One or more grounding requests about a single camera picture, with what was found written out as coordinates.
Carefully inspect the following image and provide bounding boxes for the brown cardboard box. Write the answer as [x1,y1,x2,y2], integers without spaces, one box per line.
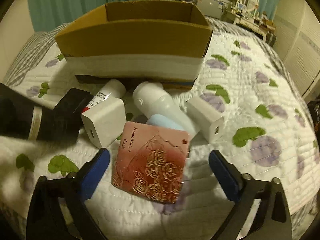
[55,0,213,89]

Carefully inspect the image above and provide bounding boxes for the grey mini fridge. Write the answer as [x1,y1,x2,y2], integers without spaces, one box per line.
[196,0,225,19]

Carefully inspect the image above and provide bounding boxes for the white dressing table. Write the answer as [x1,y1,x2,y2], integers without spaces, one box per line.
[221,10,277,47]

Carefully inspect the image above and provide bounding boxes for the white oval vanity mirror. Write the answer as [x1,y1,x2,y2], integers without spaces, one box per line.
[236,0,259,12]

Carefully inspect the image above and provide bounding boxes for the grey checkered bed sheet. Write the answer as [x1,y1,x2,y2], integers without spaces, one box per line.
[3,23,69,88]

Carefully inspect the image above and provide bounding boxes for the floral quilted white bedspread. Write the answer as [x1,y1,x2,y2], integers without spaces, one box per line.
[1,20,319,239]

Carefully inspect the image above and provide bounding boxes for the white charger cube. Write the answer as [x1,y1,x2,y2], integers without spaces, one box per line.
[185,96,224,144]
[81,97,126,148]

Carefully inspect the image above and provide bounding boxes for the white louvered wardrobe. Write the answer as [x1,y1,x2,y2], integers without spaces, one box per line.
[273,0,319,96]

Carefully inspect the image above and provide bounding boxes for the light blue round object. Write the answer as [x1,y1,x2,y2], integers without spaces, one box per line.
[146,114,184,131]

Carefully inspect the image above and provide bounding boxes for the black power adapter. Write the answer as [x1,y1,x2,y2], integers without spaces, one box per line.
[53,88,93,138]

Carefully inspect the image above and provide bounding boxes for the white bottle red cap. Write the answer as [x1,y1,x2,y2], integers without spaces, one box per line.
[82,79,126,113]

